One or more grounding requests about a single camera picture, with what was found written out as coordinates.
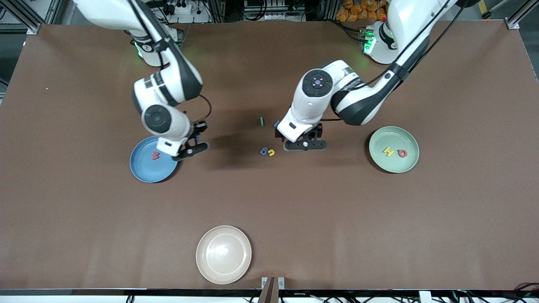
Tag blue plate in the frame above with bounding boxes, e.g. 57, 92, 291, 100
129, 135, 180, 183

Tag green plate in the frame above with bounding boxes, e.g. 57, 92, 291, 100
368, 126, 420, 174

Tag beige plate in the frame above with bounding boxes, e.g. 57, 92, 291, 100
196, 225, 253, 285

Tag white power strip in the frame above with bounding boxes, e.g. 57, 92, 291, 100
162, 0, 211, 24
244, 12, 304, 21

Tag brown table cover sheet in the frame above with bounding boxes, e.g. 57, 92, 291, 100
0, 20, 539, 292

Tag orange snack packets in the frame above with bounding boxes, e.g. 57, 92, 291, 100
336, 0, 390, 22

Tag black arm base cables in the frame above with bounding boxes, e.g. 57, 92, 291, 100
328, 19, 365, 43

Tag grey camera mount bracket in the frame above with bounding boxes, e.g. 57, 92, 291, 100
261, 276, 285, 303

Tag aluminium frame profile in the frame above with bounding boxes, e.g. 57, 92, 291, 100
505, 0, 539, 30
0, 6, 43, 35

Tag black floor cables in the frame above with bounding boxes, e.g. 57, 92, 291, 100
446, 283, 539, 303

